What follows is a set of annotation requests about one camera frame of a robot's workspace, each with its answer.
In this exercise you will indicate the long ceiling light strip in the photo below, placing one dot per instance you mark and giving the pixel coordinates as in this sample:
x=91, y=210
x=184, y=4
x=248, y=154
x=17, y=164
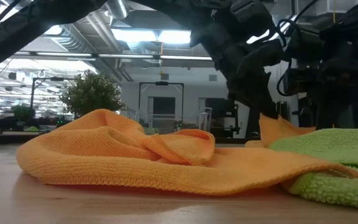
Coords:
x=126, y=56

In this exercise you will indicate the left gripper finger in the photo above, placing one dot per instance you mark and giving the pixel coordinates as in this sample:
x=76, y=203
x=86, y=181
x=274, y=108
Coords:
x=253, y=93

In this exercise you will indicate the small potted green plant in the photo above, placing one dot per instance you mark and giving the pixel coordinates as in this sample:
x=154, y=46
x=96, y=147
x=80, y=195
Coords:
x=92, y=93

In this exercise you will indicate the green microfiber towel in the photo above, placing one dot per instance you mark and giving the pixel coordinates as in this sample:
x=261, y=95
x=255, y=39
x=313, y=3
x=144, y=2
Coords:
x=337, y=146

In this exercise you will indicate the black background cart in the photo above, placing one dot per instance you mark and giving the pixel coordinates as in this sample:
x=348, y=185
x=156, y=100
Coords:
x=222, y=109

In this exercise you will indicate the small background plant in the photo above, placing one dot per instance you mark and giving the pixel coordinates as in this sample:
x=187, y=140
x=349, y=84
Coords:
x=20, y=112

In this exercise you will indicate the clear plastic bin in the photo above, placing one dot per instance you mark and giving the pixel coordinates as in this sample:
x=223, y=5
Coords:
x=205, y=119

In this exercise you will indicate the black background gantry frame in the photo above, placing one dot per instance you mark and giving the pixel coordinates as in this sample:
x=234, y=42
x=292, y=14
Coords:
x=162, y=83
x=56, y=79

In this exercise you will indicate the silver ventilation duct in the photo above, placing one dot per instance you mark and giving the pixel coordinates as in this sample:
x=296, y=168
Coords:
x=117, y=9

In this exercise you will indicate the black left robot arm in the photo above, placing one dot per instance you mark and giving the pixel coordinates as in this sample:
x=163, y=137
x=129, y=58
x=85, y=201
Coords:
x=26, y=28

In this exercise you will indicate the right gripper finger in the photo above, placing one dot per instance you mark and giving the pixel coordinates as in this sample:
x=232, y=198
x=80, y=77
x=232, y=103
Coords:
x=332, y=112

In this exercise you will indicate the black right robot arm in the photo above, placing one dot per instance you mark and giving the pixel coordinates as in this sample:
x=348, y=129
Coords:
x=346, y=25

